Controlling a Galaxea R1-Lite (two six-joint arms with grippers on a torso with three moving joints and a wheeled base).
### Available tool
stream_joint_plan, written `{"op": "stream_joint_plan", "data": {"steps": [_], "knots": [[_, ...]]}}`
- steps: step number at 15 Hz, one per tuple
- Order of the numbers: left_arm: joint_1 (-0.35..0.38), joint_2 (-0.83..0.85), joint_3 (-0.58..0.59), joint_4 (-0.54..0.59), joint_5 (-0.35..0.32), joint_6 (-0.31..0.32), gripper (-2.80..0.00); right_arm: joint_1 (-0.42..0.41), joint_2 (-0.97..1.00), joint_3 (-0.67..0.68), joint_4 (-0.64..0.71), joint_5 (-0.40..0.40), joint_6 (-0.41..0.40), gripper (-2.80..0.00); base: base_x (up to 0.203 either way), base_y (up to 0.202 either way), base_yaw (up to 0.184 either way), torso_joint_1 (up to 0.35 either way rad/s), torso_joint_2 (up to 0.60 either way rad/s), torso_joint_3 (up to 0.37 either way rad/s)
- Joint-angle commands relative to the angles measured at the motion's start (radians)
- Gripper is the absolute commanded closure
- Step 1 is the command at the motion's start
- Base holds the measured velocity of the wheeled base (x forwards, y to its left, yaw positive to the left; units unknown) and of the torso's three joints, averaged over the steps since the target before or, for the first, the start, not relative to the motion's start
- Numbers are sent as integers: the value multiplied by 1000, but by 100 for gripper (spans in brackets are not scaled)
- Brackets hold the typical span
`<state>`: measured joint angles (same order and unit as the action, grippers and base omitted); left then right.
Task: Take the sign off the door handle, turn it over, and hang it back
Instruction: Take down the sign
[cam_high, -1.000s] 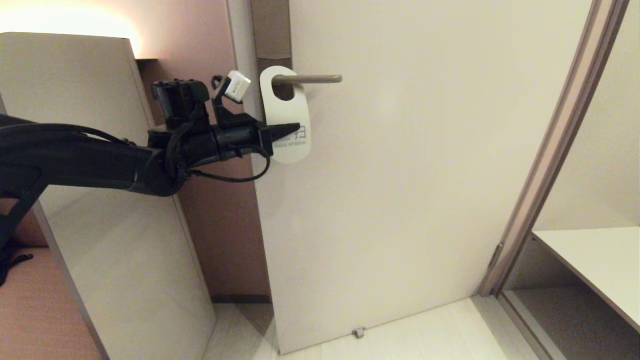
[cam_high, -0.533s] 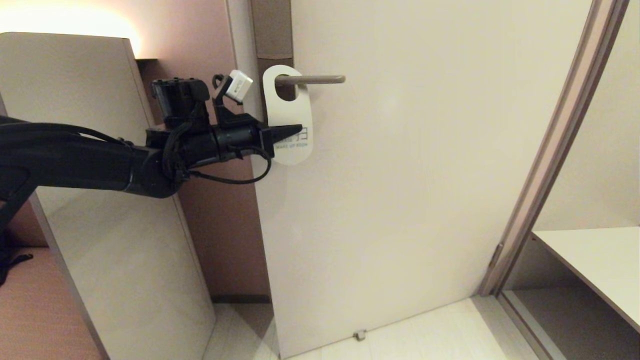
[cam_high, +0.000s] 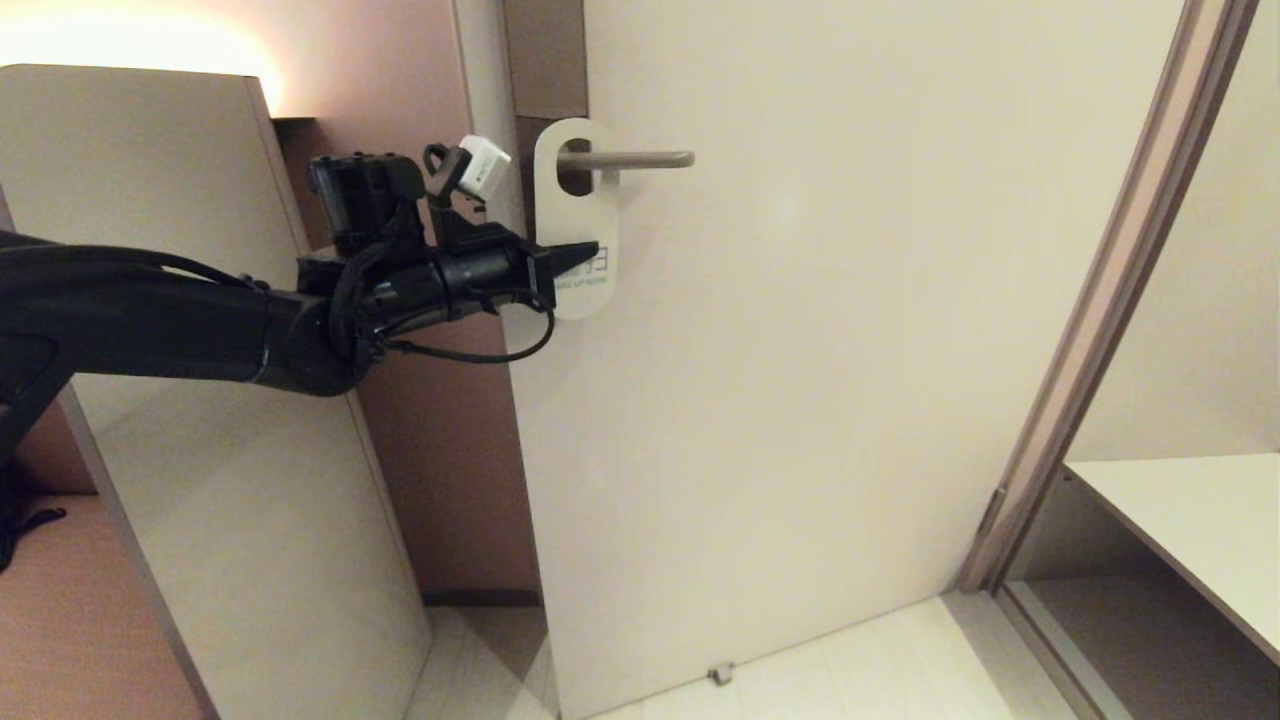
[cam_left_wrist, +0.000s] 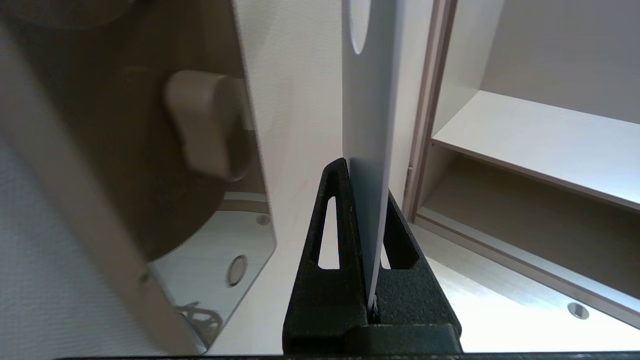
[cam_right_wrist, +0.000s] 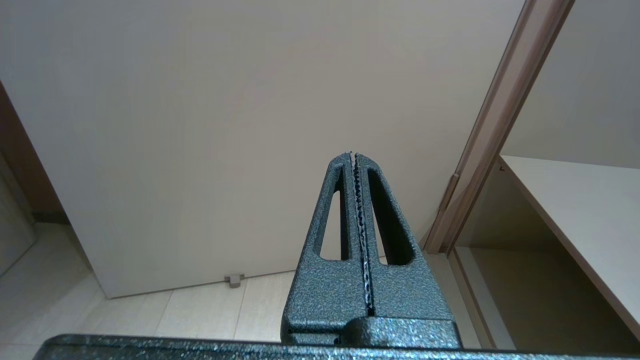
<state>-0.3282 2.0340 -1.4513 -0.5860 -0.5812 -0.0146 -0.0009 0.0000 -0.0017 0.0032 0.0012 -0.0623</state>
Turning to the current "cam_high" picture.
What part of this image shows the blue do-not-disturb door hanger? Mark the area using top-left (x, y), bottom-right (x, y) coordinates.
top-left (533, 118), bottom-right (621, 321)

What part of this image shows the brown metal lock plate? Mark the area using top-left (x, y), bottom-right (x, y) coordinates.
top-left (500, 0), bottom-right (589, 241)

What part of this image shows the cream door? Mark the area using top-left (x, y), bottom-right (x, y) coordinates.
top-left (452, 0), bottom-right (1186, 720)

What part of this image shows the dark baseboard strip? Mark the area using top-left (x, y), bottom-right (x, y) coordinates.
top-left (423, 589), bottom-right (544, 608)

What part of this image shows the beige partition panel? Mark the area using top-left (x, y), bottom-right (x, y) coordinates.
top-left (0, 64), bottom-right (433, 720)

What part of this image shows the black bag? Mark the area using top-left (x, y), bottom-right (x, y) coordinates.
top-left (0, 460), bottom-right (66, 573)

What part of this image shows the white shelf board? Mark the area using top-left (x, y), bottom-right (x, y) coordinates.
top-left (1062, 455), bottom-right (1280, 669)

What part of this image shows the black left camera bracket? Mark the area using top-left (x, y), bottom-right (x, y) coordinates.
top-left (424, 145), bottom-right (523, 257)

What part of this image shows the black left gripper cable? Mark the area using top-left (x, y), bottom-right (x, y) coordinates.
top-left (383, 288), bottom-right (557, 365)

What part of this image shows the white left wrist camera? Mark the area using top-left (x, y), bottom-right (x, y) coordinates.
top-left (458, 136), bottom-right (512, 199)

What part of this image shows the metal door handle lever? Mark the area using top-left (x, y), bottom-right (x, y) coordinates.
top-left (557, 150), bottom-right (696, 171)

